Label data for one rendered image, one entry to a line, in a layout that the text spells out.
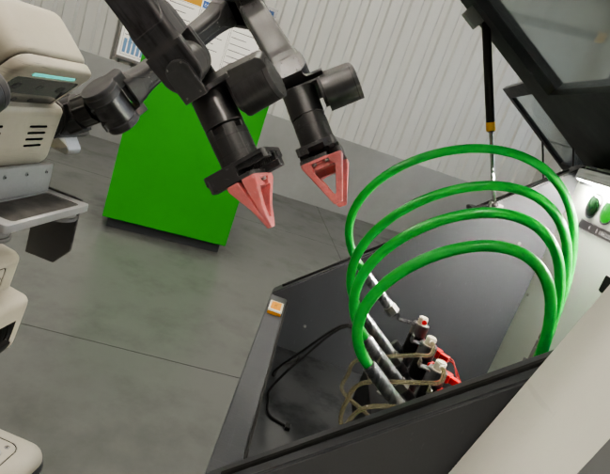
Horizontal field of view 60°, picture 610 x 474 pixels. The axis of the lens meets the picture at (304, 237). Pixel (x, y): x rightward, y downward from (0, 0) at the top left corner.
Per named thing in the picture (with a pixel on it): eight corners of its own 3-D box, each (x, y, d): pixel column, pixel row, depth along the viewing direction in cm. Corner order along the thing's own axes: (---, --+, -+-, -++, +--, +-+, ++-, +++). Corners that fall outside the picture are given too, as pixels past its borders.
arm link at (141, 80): (242, 17, 132) (224, -23, 125) (276, 23, 123) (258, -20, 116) (102, 130, 119) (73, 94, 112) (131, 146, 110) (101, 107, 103)
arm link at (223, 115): (200, 102, 79) (181, 97, 73) (239, 78, 76) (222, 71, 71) (220, 144, 78) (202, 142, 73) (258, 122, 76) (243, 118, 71)
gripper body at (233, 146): (268, 158, 70) (244, 108, 70) (207, 192, 74) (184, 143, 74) (285, 158, 76) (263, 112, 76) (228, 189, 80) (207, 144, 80)
